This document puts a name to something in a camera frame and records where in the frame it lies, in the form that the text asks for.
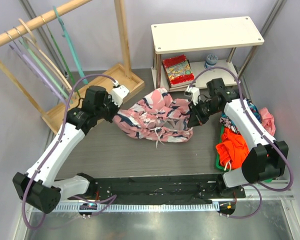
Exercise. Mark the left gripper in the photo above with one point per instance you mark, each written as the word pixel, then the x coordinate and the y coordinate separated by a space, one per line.
pixel 108 98

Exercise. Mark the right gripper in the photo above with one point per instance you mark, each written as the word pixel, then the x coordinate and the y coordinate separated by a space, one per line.
pixel 195 118

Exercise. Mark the teal hanger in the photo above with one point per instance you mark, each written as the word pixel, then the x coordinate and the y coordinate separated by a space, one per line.
pixel 71 47

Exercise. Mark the pink patterned shorts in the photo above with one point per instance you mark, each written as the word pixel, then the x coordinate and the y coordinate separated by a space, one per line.
pixel 157 117

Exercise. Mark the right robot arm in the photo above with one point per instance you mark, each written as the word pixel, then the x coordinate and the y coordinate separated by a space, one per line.
pixel 266 157

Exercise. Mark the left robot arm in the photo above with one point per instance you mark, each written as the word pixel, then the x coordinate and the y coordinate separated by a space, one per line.
pixel 38 187

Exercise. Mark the wooden hanger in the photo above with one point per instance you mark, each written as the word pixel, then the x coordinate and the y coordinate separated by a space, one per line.
pixel 46 60

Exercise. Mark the dark green hanger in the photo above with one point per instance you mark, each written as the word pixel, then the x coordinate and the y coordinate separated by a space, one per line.
pixel 67 75

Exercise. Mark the lilac hanger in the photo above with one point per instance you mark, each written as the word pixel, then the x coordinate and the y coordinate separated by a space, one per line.
pixel 36 71

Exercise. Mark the mint green hanger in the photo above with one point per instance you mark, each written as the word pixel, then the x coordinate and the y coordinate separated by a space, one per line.
pixel 34 56

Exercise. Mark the blue patterned garment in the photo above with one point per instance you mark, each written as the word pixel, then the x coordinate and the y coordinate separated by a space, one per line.
pixel 242 117

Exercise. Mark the orange garment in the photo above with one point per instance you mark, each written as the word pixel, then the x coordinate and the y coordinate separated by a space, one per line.
pixel 231 150

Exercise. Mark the red patterned book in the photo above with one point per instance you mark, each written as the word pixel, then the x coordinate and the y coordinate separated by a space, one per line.
pixel 178 71

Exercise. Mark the green plastic tray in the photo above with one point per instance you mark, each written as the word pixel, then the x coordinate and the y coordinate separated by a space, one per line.
pixel 220 160

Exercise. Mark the blue white cup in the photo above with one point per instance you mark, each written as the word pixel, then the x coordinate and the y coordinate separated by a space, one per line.
pixel 210 61

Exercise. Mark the white two-tier shelf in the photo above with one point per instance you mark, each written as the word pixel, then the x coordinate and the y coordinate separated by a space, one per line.
pixel 203 35

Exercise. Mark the pink garment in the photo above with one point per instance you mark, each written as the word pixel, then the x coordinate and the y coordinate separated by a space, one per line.
pixel 268 121

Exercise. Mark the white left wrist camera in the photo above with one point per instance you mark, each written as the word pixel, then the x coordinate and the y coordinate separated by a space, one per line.
pixel 119 93

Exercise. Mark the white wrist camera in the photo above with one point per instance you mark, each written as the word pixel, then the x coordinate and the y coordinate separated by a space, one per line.
pixel 119 93
pixel 192 93

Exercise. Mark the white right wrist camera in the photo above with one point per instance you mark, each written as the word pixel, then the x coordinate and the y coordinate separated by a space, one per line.
pixel 192 93

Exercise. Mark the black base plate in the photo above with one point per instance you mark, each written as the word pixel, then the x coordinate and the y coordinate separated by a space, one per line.
pixel 163 190

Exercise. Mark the white slotted cable duct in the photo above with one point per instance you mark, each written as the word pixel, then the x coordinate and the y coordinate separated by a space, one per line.
pixel 77 206

